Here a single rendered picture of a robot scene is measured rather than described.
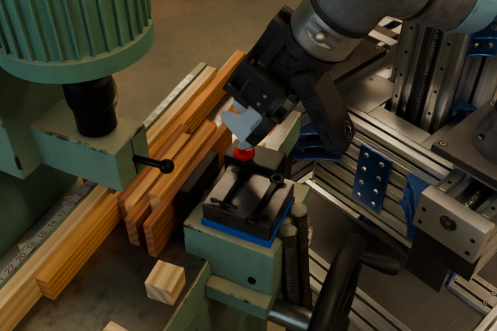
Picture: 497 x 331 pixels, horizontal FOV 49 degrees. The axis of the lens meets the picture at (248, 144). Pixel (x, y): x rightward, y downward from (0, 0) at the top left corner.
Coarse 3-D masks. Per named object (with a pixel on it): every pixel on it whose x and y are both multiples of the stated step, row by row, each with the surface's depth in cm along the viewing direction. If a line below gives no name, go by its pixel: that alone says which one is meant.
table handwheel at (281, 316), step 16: (352, 240) 74; (336, 256) 71; (352, 256) 70; (336, 272) 68; (352, 272) 86; (336, 288) 66; (352, 288) 88; (288, 304) 79; (320, 304) 66; (336, 304) 66; (272, 320) 79; (288, 320) 78; (304, 320) 77; (320, 320) 65; (336, 320) 76
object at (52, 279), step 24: (216, 96) 102; (192, 120) 95; (120, 192) 80; (96, 216) 77; (120, 216) 81; (72, 240) 73; (96, 240) 76; (48, 264) 71; (72, 264) 73; (48, 288) 69
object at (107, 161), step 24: (48, 120) 72; (72, 120) 72; (120, 120) 72; (48, 144) 72; (72, 144) 70; (96, 144) 69; (120, 144) 69; (144, 144) 73; (72, 168) 73; (96, 168) 71; (120, 168) 69
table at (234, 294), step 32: (224, 96) 105; (288, 128) 97; (96, 256) 76; (128, 256) 76; (160, 256) 76; (192, 256) 76; (64, 288) 72; (96, 288) 72; (128, 288) 72; (192, 288) 73; (224, 288) 76; (32, 320) 69; (64, 320) 69; (96, 320) 69; (128, 320) 69; (160, 320) 69
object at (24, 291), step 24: (216, 72) 104; (192, 96) 97; (168, 120) 91; (96, 192) 79; (72, 216) 75; (48, 240) 72; (24, 264) 69; (24, 288) 68; (0, 312) 65; (24, 312) 69
